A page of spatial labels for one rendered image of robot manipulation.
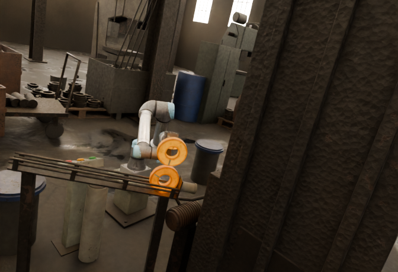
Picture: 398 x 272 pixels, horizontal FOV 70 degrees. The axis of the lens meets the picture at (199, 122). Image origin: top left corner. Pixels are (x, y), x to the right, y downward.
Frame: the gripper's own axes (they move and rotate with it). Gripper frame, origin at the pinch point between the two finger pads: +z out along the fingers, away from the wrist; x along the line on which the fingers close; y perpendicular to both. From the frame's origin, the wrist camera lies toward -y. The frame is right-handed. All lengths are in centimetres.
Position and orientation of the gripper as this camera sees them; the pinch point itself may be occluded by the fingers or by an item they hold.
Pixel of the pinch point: (172, 148)
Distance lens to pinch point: 144.4
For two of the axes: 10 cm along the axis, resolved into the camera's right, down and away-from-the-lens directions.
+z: 2.5, 0.5, -9.7
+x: 9.6, 1.5, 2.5
